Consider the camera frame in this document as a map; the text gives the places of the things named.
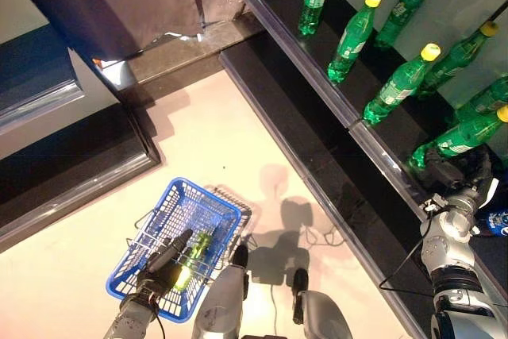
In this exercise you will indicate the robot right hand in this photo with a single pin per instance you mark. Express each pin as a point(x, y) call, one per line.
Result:
point(444, 174)

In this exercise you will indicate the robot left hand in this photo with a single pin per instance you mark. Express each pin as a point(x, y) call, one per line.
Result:
point(158, 275)

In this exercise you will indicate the blue plastic shopping basket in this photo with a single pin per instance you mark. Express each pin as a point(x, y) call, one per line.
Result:
point(174, 192)

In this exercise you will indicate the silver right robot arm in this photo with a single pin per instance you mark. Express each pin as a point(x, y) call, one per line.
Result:
point(448, 251)

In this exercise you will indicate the black left robot foot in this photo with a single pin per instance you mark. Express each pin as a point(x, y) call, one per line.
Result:
point(240, 255)

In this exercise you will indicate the black robot foot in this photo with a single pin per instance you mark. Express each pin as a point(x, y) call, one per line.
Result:
point(240, 255)
point(300, 279)

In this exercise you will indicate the black right robot foot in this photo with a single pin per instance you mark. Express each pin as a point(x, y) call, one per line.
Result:
point(300, 279)

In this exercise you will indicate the dark side shelf unit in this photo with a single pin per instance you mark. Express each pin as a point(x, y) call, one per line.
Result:
point(59, 164)

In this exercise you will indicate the silver right robot leg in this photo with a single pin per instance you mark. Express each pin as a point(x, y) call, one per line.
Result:
point(321, 315)

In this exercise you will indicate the dark stone floor sill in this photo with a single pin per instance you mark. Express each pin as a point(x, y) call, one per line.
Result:
point(178, 55)

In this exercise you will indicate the small orange label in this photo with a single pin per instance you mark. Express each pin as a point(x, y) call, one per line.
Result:
point(97, 62)

